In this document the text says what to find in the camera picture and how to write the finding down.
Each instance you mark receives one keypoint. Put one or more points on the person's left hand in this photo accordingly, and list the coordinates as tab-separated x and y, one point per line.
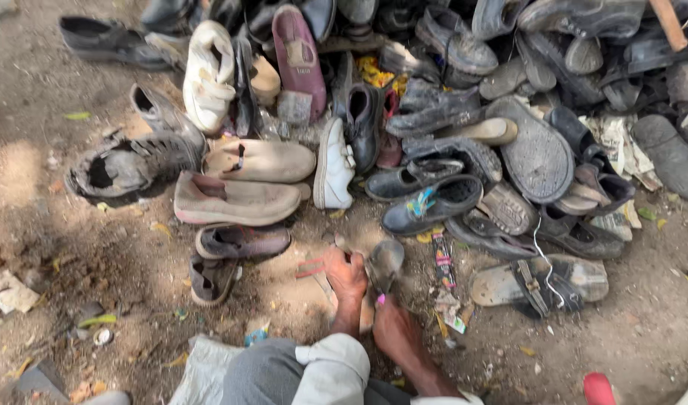
347	277

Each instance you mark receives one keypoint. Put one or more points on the person's right hand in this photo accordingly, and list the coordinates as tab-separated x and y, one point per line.
393	332

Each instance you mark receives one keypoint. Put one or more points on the person's left fingers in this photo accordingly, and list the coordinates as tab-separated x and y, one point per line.
334	262

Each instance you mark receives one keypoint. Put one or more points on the person's right fingers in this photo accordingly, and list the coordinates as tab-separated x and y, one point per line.
381	313

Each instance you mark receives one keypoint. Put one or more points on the small dark dusty shoe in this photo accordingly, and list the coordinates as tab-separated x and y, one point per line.
385	262

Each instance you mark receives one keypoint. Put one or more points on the crumpled printed wrapper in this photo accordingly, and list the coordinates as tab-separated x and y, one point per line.
451	313

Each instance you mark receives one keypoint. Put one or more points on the person's white shirt sleeve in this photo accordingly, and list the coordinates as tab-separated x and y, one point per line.
334	365

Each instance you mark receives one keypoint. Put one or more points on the black and red tube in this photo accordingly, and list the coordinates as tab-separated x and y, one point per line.
443	261

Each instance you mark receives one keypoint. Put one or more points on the grey sneaker with red laces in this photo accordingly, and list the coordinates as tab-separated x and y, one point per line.
242	242

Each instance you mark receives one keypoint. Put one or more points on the blue and white wrapper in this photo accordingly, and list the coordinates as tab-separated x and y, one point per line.
257	333

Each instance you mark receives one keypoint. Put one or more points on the brown slip-on sneaker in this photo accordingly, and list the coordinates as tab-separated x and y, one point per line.
210	279

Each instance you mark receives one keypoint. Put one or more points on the person's grey trousers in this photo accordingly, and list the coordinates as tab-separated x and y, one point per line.
265	374

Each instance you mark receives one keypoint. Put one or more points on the white woven sack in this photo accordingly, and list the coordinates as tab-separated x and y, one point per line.
203	372

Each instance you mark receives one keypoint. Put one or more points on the heap of worn old shoes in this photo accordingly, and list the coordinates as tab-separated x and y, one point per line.
451	112

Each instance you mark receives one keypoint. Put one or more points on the red plastic object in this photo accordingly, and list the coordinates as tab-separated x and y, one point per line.
598	389

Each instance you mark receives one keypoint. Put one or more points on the crumpled newspaper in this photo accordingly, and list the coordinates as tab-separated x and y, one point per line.
622	147

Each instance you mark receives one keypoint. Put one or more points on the crumpled white paper scrap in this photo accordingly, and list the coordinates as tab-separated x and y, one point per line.
11	292

